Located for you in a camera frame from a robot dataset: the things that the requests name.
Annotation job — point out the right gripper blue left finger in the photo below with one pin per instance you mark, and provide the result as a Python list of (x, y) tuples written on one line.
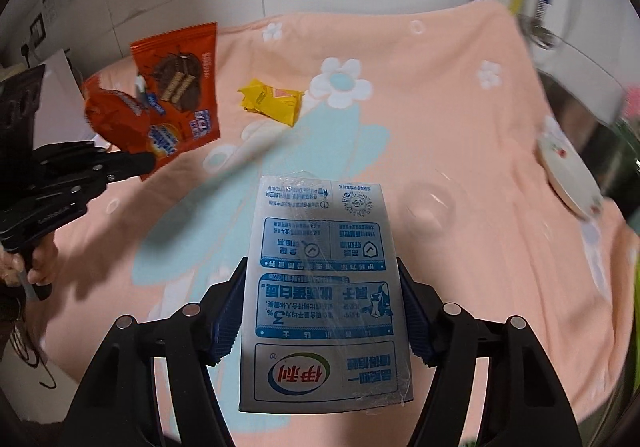
[(224, 313)]

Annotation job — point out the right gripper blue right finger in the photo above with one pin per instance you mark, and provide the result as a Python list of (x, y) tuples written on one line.
[(417, 299)]

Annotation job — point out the blue white milk carton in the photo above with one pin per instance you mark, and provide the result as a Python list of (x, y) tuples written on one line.
[(323, 327)]

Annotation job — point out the orange snack wrapper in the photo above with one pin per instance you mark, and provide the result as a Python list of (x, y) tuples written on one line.
[(131, 124)]

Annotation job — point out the orange chocolate wafer packet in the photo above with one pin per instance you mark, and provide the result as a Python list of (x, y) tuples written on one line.
[(178, 71)]

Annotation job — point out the yellow snack wrapper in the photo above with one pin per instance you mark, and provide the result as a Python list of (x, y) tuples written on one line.
[(280, 105)]

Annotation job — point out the left hand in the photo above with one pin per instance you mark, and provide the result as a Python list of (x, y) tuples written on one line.
[(44, 268)]

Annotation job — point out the peach floral towel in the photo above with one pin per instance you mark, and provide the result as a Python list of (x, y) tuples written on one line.
[(443, 111)]

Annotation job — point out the small white floral dish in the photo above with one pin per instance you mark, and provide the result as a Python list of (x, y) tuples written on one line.
[(569, 177)]

